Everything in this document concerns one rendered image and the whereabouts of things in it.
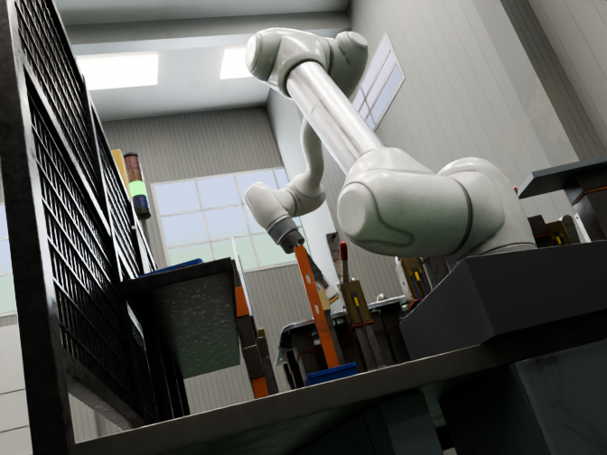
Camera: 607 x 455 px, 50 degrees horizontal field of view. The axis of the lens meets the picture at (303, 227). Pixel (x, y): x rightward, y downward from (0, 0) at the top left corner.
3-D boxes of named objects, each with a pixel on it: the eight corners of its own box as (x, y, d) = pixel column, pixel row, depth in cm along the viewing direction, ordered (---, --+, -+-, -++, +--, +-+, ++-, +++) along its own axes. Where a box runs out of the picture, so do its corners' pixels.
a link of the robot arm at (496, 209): (556, 242, 127) (516, 148, 136) (488, 240, 118) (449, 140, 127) (499, 277, 139) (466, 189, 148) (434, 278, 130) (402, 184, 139)
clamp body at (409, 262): (461, 393, 174) (415, 264, 188) (473, 385, 164) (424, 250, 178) (438, 399, 173) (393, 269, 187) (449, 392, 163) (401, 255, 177)
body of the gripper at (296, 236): (297, 226, 202) (314, 249, 199) (299, 235, 210) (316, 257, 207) (277, 240, 201) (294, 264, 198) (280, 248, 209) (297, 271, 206)
